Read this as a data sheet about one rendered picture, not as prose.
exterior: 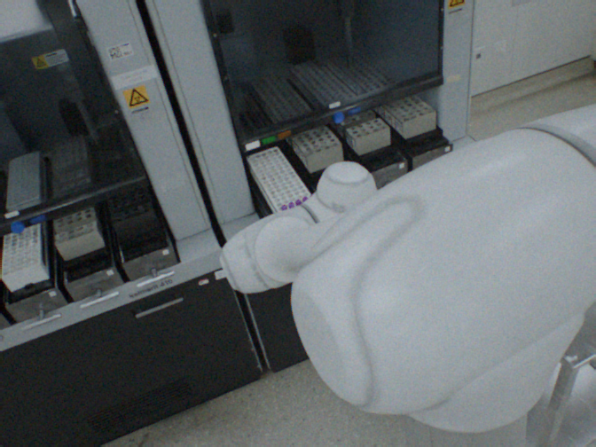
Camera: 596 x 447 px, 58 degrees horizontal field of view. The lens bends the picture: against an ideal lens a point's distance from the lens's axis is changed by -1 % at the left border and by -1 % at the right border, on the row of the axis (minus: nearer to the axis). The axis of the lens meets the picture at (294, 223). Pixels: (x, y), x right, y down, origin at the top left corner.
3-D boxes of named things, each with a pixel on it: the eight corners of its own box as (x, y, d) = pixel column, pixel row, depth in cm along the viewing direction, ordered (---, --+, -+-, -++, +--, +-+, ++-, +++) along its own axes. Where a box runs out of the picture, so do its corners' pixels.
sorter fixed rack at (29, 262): (16, 228, 161) (5, 213, 157) (49, 216, 163) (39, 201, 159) (12, 295, 139) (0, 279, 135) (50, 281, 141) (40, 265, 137)
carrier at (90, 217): (103, 227, 152) (95, 211, 148) (104, 231, 150) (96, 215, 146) (63, 241, 150) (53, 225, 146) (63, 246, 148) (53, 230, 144)
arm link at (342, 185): (360, 211, 104) (301, 239, 100) (354, 143, 93) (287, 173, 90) (394, 242, 96) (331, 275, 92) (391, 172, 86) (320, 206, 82)
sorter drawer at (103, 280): (65, 172, 193) (54, 152, 187) (102, 160, 196) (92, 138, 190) (75, 314, 140) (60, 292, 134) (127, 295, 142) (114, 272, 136)
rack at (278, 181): (249, 173, 163) (246, 156, 159) (280, 162, 165) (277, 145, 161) (283, 231, 141) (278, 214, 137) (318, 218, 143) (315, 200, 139)
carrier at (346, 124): (373, 127, 168) (372, 111, 164) (377, 130, 167) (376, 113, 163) (340, 139, 166) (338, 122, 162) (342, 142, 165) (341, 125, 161)
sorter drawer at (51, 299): (22, 186, 191) (10, 166, 185) (61, 173, 193) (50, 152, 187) (17, 336, 137) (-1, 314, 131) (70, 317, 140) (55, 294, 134)
